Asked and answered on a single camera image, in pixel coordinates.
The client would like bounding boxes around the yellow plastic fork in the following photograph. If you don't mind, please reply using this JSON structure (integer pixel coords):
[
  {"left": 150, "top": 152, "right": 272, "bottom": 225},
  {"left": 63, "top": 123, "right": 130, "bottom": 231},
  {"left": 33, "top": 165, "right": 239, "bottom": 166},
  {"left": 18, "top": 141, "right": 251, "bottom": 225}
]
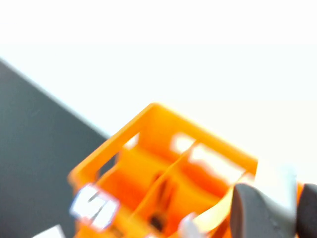
[{"left": 194, "top": 187, "right": 235, "bottom": 233}]

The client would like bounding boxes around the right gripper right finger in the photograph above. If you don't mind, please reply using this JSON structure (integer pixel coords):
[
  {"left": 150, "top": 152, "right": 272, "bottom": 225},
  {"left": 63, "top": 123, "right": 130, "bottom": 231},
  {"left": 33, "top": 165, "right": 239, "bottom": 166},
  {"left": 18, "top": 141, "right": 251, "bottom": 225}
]
[{"left": 297, "top": 182, "right": 317, "bottom": 238}]

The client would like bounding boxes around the paper label spoon character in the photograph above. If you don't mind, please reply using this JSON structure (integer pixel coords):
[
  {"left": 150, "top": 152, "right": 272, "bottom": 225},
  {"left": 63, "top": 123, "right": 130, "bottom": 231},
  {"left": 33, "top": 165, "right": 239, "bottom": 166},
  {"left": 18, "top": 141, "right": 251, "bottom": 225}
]
[{"left": 69, "top": 183, "right": 121, "bottom": 232}]

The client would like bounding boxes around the white foam cube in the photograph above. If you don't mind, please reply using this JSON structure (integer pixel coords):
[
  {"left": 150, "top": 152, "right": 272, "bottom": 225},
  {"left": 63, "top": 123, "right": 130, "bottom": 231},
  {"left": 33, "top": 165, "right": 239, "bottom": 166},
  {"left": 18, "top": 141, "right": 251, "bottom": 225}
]
[{"left": 31, "top": 225, "right": 65, "bottom": 238}]

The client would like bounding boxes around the orange plastic cutlery crate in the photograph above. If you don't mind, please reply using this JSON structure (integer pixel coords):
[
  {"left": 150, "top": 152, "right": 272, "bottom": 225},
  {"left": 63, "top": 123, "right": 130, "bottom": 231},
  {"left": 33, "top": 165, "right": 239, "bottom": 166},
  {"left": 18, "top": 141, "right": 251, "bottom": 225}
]
[{"left": 67, "top": 102, "right": 307, "bottom": 238}]

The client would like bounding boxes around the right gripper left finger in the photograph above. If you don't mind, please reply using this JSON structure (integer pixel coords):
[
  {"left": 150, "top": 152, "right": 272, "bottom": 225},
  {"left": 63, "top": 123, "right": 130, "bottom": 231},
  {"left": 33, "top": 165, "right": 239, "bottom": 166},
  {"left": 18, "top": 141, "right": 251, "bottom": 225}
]
[{"left": 230, "top": 182, "right": 297, "bottom": 238}]

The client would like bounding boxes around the grey plastic knife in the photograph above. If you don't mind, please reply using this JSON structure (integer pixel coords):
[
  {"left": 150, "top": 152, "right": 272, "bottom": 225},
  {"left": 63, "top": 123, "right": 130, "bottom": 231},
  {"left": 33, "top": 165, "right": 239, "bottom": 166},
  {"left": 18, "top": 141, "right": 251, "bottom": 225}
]
[{"left": 178, "top": 212, "right": 200, "bottom": 238}]

